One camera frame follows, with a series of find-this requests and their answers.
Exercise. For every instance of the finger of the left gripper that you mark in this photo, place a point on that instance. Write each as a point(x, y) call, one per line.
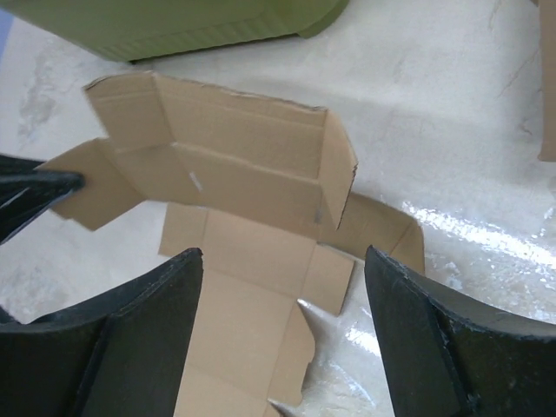
point(27, 192)

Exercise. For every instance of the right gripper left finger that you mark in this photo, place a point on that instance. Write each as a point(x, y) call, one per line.
point(120, 353)

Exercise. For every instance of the brown cardboard box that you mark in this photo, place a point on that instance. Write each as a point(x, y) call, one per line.
point(263, 187)

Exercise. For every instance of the olive green plastic basket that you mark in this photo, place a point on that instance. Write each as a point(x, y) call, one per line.
point(129, 31)

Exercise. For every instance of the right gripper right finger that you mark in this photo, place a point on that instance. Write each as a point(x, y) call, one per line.
point(447, 354)

